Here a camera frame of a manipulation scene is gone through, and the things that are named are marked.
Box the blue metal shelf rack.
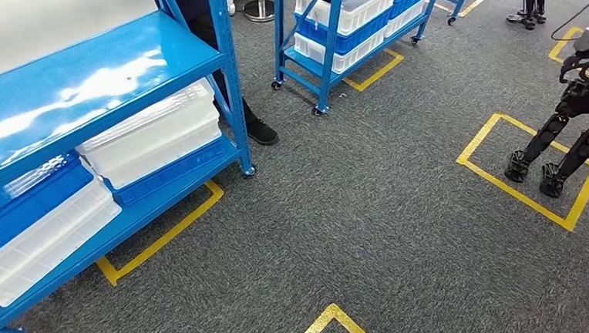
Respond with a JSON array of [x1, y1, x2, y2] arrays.
[[265, 0, 442, 125], [0, 0, 268, 333], [431, 0, 474, 28]]

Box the person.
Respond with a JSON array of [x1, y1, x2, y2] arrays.
[[137, 0, 288, 148]]

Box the blue plastic tray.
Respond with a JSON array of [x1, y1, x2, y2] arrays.
[[0, 150, 96, 284], [102, 130, 228, 213]]

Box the white plastic bin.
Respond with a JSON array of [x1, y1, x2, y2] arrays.
[[291, 0, 395, 39]]

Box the black humanoid robot legs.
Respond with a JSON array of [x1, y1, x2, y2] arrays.
[[505, 0, 548, 32], [502, 0, 589, 201]]

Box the white car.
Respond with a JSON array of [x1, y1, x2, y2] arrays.
[[0, 0, 237, 101]]

